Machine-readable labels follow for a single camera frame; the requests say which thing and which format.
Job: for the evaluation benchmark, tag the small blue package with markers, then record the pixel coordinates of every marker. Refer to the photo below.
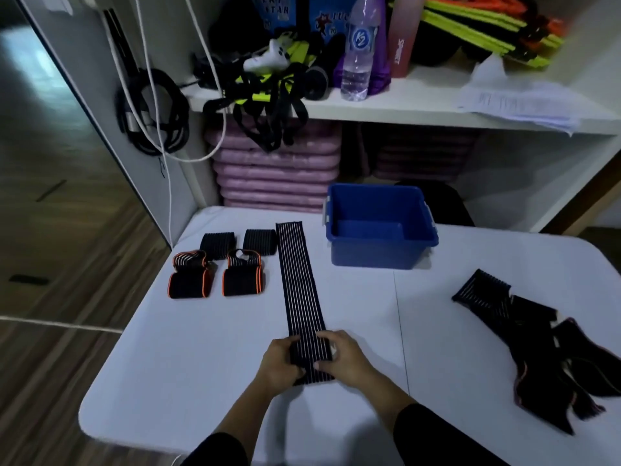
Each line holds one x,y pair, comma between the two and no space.
274,12

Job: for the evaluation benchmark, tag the purple bottle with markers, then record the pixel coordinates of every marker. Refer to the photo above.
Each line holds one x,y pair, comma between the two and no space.
381,77

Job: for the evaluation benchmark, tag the large blue package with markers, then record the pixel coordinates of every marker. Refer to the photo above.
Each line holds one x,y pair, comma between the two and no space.
330,19

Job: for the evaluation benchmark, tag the clear plastic water bottle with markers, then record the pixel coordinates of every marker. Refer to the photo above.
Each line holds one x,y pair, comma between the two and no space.
356,72

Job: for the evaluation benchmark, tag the blue plastic bin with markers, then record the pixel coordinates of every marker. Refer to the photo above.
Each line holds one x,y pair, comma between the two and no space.
378,254

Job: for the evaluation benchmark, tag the black round bag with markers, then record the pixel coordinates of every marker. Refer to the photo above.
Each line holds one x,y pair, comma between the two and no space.
434,46

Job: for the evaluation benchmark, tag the stack of pink mats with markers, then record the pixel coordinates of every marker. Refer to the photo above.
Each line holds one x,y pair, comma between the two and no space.
276,174
422,155

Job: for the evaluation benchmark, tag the person's left forearm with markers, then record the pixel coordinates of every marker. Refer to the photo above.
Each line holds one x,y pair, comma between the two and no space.
237,422

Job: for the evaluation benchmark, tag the person's right forearm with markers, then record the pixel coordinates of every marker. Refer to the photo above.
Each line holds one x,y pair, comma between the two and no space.
393,407

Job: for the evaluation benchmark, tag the black cylindrical roller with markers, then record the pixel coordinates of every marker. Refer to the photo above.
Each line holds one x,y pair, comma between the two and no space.
320,77

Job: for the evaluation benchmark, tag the person's right hand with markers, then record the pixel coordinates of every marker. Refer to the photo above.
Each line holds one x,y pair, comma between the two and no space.
354,368

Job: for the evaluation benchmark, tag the pink sport bottle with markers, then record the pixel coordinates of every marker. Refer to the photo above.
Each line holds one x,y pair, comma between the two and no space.
402,43

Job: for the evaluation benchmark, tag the white handheld controller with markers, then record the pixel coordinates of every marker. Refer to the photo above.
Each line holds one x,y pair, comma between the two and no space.
264,60

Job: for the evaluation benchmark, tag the white paper sheets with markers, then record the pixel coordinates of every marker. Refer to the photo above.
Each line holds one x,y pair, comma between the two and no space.
519,104

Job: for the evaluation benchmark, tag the yellow orange agility ladder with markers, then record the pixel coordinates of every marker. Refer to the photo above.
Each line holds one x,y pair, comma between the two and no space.
485,24

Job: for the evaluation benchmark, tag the black chair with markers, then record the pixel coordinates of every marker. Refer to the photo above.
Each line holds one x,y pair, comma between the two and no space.
451,206

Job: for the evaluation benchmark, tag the person's left hand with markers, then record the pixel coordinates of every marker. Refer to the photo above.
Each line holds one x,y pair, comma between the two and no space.
276,371

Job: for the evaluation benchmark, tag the black cloth bag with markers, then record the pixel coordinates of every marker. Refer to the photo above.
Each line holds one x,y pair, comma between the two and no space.
237,29

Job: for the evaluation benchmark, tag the wooden door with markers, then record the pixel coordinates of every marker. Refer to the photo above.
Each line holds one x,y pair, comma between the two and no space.
587,203

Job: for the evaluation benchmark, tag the white shelf unit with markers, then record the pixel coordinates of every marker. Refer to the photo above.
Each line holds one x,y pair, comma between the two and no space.
427,109

